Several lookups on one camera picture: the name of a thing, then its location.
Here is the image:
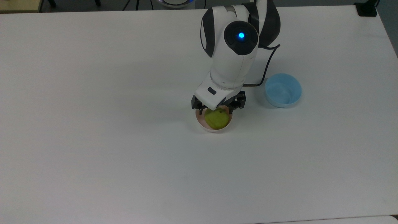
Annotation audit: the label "blue plastic bowl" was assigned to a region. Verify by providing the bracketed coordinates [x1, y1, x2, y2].
[265, 73, 303, 108]

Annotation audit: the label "black tripod legs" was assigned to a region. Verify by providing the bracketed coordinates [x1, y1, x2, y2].
[123, 0, 155, 11]

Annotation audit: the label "white robot base with blue ring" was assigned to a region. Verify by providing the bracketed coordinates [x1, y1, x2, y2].
[157, 0, 196, 8]

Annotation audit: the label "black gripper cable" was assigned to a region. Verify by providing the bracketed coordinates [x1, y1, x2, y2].
[243, 44, 281, 87]

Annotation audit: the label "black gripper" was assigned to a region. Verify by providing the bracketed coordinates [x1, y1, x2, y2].
[191, 91, 246, 116]

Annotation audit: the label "green pear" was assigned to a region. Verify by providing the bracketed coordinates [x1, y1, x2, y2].
[204, 108, 230, 130]

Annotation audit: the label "black table clamp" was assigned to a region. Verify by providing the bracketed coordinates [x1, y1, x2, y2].
[354, 0, 380, 17]

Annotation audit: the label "wooden cabinet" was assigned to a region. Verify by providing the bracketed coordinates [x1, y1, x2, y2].
[0, 0, 43, 13]

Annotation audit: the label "white adjacent table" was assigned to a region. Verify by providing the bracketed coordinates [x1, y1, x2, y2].
[255, 215, 398, 224]

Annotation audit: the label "pink plastic bowl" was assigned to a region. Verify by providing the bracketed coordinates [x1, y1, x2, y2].
[195, 107, 233, 133]

